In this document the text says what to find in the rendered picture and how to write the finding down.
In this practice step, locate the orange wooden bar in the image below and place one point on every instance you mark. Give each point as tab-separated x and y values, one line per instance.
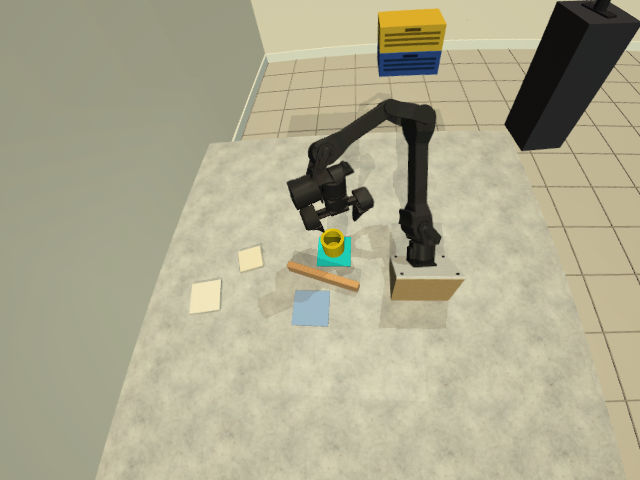
324	276

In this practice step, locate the cream flat square pad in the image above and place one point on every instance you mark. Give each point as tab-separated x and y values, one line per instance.
206	297

